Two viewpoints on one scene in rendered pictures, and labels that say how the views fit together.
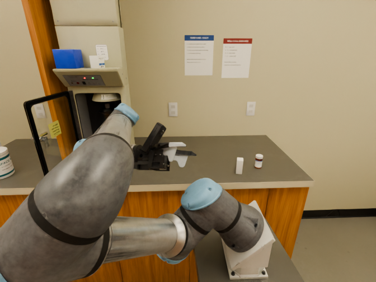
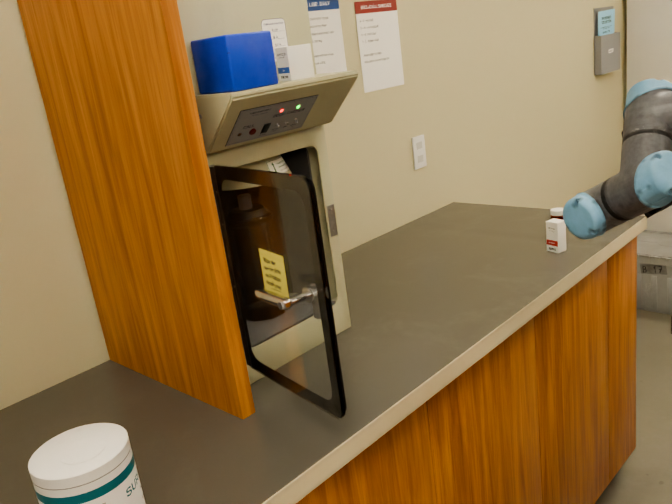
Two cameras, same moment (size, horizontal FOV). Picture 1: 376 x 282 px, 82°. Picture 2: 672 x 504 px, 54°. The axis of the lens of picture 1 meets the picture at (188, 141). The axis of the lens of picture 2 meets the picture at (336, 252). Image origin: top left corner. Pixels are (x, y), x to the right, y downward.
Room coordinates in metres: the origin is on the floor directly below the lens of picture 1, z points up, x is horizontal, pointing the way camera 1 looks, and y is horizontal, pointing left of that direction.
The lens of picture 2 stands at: (0.22, 1.32, 1.56)
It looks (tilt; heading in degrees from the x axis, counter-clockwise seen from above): 17 degrees down; 318
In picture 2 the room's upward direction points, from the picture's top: 8 degrees counter-clockwise
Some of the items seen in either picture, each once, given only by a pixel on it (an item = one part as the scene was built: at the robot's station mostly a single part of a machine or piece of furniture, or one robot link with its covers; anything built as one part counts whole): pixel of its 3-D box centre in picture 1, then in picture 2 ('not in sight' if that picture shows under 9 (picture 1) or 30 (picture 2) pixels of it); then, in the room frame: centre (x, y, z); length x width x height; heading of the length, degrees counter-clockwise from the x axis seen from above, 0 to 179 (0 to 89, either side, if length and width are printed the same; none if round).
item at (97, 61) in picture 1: (97, 61); (294, 62); (1.19, 0.47, 1.54); 0.05 x 0.05 x 0.06; 76
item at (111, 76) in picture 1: (90, 78); (283, 109); (1.19, 0.52, 1.46); 0.32 x 0.12 x 0.10; 93
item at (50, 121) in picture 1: (57, 133); (274, 286); (1.07, 0.69, 1.19); 0.30 x 0.01 x 0.40; 173
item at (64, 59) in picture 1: (69, 59); (234, 62); (1.19, 0.61, 1.56); 0.10 x 0.10 x 0.09; 3
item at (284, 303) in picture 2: not in sight; (282, 295); (1.00, 0.73, 1.20); 0.10 x 0.05 x 0.03; 173
